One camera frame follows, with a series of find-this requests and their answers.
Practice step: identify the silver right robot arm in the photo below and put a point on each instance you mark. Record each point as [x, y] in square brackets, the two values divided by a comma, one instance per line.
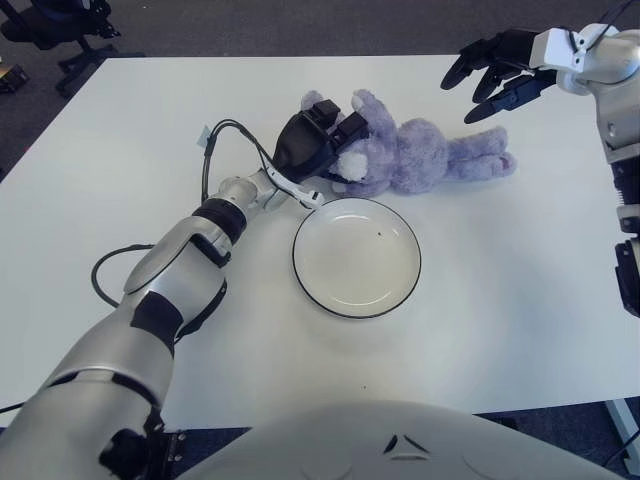
[615, 65]

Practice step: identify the black stand bracket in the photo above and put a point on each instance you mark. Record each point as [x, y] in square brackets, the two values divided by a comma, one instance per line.
[167, 450]

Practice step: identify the white plate black rim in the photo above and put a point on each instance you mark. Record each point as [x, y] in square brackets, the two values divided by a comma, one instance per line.
[355, 260]

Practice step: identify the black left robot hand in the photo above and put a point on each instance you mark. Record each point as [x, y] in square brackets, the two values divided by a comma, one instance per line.
[300, 145]

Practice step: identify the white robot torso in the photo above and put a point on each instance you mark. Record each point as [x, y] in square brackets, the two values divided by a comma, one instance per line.
[325, 450]

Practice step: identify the purple plush bunny doll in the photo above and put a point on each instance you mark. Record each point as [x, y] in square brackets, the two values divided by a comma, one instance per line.
[420, 155]

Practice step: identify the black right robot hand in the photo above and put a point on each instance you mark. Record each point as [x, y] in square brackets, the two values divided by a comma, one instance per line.
[510, 47]

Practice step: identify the small box on floor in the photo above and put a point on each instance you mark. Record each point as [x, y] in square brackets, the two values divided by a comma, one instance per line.
[12, 79]

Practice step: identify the white table leg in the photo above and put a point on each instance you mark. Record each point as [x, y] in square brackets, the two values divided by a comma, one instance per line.
[625, 425]

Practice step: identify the black office chair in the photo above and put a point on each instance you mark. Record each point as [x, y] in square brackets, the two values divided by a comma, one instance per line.
[30, 25]

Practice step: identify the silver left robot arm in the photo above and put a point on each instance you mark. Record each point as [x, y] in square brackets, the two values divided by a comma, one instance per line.
[175, 260]

